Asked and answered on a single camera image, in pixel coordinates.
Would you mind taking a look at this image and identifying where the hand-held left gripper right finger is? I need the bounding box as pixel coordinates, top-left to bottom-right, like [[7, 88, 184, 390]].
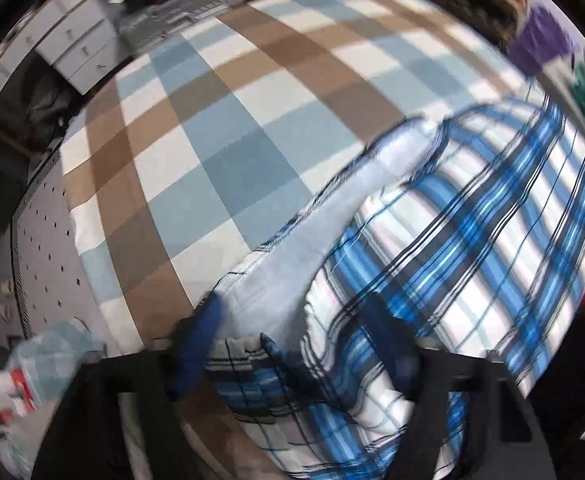
[[369, 291, 556, 480]]

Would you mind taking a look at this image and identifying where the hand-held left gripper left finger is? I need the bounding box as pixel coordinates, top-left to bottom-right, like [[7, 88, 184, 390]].
[[32, 294, 223, 480]]

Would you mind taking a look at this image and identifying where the blue plaid shirt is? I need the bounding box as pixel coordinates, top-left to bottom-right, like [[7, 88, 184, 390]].
[[204, 91, 585, 480]]

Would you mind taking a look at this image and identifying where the clear plastic bag clutter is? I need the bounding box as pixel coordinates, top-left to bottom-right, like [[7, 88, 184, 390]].
[[0, 364, 39, 462]]

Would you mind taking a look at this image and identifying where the checkered tablecloth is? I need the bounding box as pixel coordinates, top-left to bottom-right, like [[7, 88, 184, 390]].
[[59, 0, 549, 480]]

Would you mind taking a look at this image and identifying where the black backpack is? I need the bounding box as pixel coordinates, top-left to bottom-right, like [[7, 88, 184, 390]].
[[21, 84, 74, 137]]

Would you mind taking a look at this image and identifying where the white desk with drawers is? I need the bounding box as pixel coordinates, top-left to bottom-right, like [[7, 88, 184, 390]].
[[0, 0, 124, 132]]

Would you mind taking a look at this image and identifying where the silver suitcase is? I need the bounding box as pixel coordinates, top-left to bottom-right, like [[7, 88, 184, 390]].
[[116, 0, 254, 47]]

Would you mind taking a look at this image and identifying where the purple bag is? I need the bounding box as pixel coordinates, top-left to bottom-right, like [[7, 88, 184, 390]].
[[507, 1, 582, 79]]

